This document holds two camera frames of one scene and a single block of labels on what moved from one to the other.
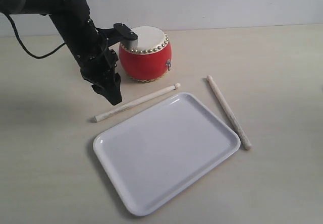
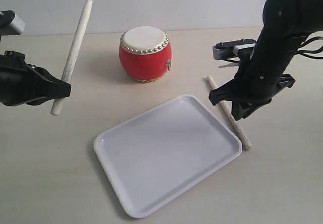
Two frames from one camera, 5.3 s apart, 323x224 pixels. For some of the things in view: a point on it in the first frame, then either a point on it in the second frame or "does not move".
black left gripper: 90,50 → 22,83
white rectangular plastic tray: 150,157 does not move
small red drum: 151,59 does not move
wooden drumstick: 101,116 → 67,74
